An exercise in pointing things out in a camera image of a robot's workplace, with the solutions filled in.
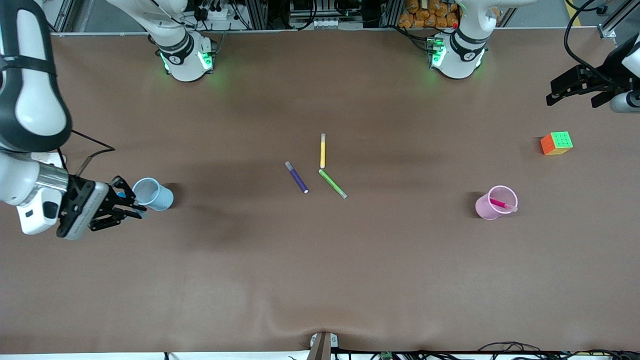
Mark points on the pink marker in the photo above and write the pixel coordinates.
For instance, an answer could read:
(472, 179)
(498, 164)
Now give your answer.
(500, 204)

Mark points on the green marker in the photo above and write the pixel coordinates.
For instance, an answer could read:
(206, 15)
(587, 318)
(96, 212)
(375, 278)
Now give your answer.
(332, 183)

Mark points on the colourful puzzle cube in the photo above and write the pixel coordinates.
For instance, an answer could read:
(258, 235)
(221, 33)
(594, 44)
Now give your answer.
(556, 144)

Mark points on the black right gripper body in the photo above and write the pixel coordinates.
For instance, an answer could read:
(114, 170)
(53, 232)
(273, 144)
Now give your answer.
(79, 191)

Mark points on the brown table mat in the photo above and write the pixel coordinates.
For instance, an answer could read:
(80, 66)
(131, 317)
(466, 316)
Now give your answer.
(320, 275)

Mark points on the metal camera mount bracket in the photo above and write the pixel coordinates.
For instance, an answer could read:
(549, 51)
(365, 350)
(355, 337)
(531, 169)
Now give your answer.
(321, 347)

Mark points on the white terminal block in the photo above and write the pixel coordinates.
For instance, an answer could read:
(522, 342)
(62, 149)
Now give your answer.
(335, 23)

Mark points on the white power strip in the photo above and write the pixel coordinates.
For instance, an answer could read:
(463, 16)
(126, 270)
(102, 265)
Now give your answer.
(217, 14)

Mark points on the purple marker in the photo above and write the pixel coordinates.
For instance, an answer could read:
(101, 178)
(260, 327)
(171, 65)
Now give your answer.
(297, 178)

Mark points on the orange snack bags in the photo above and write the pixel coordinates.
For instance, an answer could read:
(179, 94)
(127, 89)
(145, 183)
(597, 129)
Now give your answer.
(425, 15)

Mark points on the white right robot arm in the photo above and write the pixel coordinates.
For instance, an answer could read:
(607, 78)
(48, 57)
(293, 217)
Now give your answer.
(30, 110)

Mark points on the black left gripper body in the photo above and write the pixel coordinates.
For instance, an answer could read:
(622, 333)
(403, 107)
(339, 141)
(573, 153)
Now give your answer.
(611, 65)

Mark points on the yellow marker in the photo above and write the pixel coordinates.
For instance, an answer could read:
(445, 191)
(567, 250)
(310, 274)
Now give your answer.
(323, 152)

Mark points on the pink mesh cup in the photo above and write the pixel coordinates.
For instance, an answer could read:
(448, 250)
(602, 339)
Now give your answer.
(485, 210)

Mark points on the light blue mesh cup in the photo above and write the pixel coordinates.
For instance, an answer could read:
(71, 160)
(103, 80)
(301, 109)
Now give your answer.
(160, 200)

